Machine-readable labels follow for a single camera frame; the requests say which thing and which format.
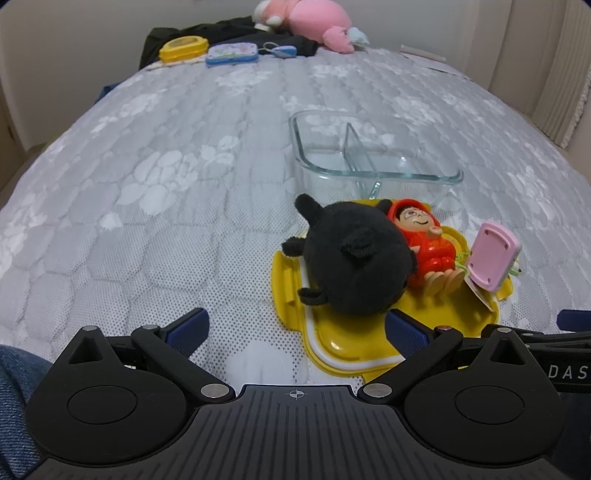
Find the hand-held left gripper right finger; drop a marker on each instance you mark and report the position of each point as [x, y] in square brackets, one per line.
[406, 333]

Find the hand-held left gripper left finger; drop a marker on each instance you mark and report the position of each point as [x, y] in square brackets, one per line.
[187, 330]

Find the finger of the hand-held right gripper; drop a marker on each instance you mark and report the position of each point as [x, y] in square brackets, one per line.
[575, 321]
[554, 336]

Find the yellow plastic container lid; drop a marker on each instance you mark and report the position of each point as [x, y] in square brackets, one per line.
[351, 337]

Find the black plush toy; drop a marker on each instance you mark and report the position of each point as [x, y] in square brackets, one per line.
[355, 263]

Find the red hooded toy figure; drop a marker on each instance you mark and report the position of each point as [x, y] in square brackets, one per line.
[429, 249]

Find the pink plastic toy with tag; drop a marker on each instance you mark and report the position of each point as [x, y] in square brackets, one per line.
[491, 254]

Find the divided clear glass container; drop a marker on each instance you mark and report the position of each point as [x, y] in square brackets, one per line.
[369, 157]

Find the person's leg in blue jeans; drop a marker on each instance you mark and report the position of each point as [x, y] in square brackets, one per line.
[18, 406]

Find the dark blue cloth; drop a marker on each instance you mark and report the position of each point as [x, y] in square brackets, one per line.
[108, 91]

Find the beige curtain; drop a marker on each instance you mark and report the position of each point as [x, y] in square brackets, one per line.
[531, 60]

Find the cream cloth mat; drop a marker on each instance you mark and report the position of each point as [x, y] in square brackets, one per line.
[159, 64]

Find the white paper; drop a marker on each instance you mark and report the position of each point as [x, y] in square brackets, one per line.
[429, 57]

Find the blue printed tin box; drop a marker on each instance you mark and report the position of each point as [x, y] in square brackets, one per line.
[232, 54]

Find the small yellow lidded container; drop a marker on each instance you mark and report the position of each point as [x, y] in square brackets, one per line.
[182, 48]

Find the black clothing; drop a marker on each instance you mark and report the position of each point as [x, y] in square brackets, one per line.
[231, 30]

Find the pink and white plush toy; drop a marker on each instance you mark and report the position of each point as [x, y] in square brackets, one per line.
[314, 18]

